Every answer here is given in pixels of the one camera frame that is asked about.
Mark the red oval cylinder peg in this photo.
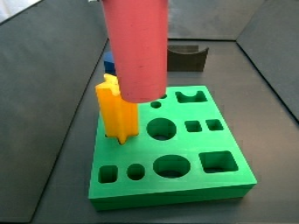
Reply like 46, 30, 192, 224
101, 0, 168, 103

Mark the black curved holder stand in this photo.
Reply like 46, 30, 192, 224
166, 45, 209, 72

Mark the blue hexagonal peg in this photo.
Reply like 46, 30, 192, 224
104, 52, 116, 74

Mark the green shape sorting board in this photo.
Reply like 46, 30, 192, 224
88, 86, 257, 210

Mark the yellow star peg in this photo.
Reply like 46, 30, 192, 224
96, 73, 138, 144

